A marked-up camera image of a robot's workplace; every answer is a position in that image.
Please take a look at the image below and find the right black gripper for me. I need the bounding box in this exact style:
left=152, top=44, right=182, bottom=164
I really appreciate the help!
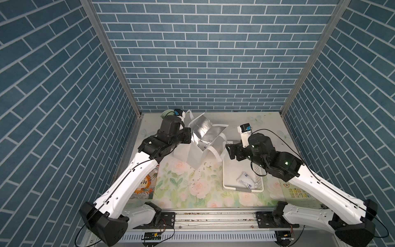
left=223, top=138, right=264, bottom=169

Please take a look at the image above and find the white insulated delivery bag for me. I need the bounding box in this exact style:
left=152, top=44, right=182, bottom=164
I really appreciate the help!
left=174, top=110, right=228, bottom=169

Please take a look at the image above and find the white plastic basket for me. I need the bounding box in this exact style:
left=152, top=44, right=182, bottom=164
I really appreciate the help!
left=222, top=141, right=264, bottom=193

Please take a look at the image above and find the ice pack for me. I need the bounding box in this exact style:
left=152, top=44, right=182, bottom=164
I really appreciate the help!
left=237, top=171, right=256, bottom=189

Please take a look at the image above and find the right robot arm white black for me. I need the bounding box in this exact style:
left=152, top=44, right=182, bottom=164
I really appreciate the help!
left=225, top=133, right=378, bottom=247

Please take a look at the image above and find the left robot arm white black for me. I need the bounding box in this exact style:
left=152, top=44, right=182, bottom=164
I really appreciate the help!
left=79, top=115, right=191, bottom=247

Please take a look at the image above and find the green round object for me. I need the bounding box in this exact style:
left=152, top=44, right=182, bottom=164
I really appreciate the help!
left=161, top=109, right=175, bottom=119

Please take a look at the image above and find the floral table mat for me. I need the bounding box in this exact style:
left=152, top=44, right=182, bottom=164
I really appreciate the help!
left=126, top=154, right=315, bottom=210

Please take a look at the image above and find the colourful illustrated book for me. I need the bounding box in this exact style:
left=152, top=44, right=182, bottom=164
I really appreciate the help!
left=130, top=165, right=159, bottom=200

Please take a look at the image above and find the sticker sheet paper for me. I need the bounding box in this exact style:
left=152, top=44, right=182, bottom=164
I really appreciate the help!
left=280, top=182, right=314, bottom=200

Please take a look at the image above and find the circuit board right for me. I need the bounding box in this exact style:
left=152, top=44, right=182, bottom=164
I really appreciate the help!
left=275, top=231, right=294, bottom=247

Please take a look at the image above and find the green circuit board left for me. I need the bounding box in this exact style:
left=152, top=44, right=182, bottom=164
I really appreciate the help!
left=142, top=232, right=162, bottom=242

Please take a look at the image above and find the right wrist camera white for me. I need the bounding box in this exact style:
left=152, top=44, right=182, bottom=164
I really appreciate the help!
left=237, top=123, right=252, bottom=148

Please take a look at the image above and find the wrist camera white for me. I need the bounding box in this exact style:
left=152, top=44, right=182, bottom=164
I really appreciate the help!
left=237, top=123, right=252, bottom=148
left=173, top=109, right=186, bottom=122

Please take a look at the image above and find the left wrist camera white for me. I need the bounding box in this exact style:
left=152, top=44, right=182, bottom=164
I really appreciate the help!
left=173, top=109, right=186, bottom=122

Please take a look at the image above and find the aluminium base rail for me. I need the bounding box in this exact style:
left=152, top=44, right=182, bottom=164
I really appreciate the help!
left=118, top=208, right=329, bottom=247

